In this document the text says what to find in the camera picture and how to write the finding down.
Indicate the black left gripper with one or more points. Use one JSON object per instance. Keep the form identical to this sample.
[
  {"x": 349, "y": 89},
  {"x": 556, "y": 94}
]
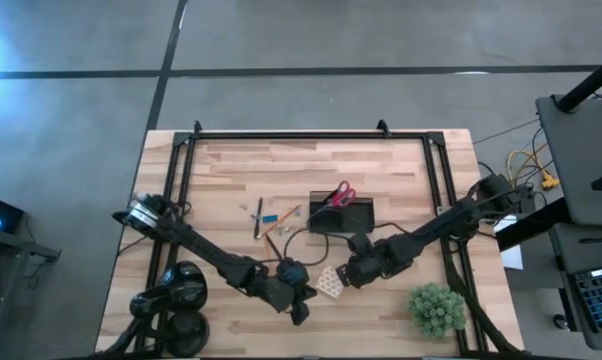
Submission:
[{"x": 281, "y": 292}]

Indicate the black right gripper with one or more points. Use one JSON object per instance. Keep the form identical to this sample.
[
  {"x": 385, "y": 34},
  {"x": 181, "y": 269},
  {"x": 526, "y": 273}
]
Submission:
[{"x": 371, "y": 267}]

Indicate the yellow sticky note pad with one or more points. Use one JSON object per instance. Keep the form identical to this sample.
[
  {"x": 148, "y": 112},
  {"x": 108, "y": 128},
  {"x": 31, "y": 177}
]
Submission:
[{"x": 327, "y": 285}]

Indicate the black mesh desk organizer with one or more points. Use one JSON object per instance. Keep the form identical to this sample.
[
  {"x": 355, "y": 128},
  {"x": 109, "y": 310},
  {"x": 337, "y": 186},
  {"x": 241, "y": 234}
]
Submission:
[{"x": 346, "y": 220}]

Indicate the small blue eraser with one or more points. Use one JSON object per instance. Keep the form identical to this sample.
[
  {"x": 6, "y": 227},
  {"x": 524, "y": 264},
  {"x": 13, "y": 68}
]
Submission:
[{"x": 270, "y": 218}]

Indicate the thin black pen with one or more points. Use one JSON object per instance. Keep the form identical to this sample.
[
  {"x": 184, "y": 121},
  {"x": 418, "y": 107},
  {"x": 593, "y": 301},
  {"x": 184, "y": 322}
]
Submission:
[{"x": 258, "y": 220}]

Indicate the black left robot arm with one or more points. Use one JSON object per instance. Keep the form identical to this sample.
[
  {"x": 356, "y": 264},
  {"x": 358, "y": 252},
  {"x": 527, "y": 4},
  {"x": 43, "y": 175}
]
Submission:
[{"x": 206, "y": 250}]

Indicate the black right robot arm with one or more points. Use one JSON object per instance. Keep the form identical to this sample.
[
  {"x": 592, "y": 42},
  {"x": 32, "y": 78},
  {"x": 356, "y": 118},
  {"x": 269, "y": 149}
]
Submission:
[{"x": 431, "y": 230}]

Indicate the green artificial plant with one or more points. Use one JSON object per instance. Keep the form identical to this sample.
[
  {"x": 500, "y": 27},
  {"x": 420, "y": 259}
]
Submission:
[{"x": 436, "y": 310}]

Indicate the black desk lamp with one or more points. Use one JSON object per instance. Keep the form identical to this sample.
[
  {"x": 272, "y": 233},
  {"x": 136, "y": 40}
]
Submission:
[{"x": 181, "y": 287}]

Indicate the white paper sheet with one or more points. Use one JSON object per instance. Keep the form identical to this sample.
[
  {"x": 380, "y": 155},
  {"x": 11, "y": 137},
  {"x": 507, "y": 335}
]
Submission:
[{"x": 513, "y": 257}]

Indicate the laptop keyboard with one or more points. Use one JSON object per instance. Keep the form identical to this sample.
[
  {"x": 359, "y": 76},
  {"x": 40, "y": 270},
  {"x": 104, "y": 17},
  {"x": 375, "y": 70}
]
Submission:
[{"x": 601, "y": 300}]

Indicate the grey equipment cart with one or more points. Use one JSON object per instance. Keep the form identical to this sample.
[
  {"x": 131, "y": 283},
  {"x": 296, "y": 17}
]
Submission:
[{"x": 581, "y": 150}]

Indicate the black metal stand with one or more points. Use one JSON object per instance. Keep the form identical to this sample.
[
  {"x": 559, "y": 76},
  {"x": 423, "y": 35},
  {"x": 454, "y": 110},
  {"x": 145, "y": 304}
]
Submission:
[{"x": 31, "y": 250}]

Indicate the black pole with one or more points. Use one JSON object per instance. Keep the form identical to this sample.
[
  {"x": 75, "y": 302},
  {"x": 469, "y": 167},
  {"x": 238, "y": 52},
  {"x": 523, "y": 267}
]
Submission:
[{"x": 586, "y": 85}]

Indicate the black box with blue light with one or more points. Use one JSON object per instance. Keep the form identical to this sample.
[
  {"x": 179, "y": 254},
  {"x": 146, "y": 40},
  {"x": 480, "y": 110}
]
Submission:
[{"x": 6, "y": 212}]

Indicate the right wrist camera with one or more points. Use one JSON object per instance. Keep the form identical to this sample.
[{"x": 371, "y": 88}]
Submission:
[{"x": 361, "y": 243}]

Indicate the black aluminium table frame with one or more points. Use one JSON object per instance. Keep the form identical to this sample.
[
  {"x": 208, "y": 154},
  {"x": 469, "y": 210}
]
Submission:
[{"x": 306, "y": 135}]

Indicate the black frame clamp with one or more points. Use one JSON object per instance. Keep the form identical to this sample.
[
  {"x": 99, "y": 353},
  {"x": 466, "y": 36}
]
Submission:
[
  {"x": 383, "y": 128},
  {"x": 197, "y": 127}
]

